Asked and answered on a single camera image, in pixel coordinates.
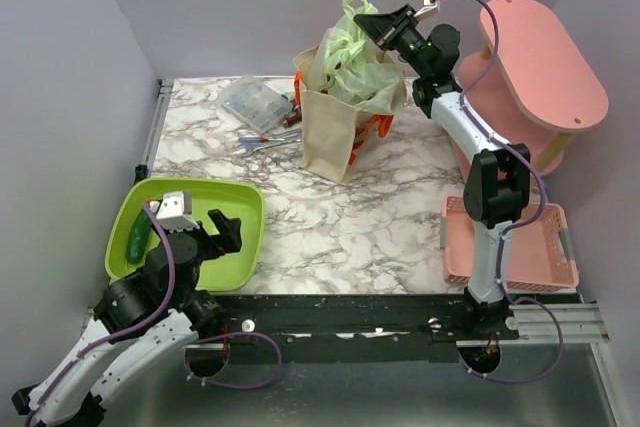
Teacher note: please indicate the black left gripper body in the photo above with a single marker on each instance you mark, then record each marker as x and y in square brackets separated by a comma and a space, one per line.
[209, 249]

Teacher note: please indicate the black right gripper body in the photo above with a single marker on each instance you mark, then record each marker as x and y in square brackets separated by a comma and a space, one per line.
[408, 46]

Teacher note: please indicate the green avocado print plastic bag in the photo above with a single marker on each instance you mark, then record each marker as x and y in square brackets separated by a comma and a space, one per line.
[351, 68]

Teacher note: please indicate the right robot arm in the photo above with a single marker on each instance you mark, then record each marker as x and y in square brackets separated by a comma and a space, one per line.
[497, 185]

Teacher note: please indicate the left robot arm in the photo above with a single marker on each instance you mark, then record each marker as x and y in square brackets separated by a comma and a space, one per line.
[156, 309]

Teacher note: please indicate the beige canvas tote bag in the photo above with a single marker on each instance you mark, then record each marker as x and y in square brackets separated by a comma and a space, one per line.
[333, 133]

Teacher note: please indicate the green cucumber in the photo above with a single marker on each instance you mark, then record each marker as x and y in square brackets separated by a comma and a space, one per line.
[138, 238]

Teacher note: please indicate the silver wrench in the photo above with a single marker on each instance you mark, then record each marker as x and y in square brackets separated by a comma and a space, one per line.
[251, 148]

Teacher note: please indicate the pink two-tier shelf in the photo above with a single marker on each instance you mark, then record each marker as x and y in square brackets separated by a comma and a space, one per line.
[530, 81]

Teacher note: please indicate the brown small bottle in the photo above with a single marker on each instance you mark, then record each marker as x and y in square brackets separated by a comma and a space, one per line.
[292, 120]

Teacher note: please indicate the clear plastic organizer box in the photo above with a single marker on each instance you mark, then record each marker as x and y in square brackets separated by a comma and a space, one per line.
[251, 101]

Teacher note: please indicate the pink plastic basket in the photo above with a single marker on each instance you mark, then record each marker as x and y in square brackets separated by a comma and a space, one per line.
[541, 257]

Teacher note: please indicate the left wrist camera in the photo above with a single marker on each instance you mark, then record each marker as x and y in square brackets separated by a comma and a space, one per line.
[174, 211]

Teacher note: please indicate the blue handled tool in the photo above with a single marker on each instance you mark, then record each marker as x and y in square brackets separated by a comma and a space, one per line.
[257, 139]

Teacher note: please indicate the black table front rail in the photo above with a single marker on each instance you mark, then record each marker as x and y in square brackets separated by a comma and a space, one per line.
[345, 329]

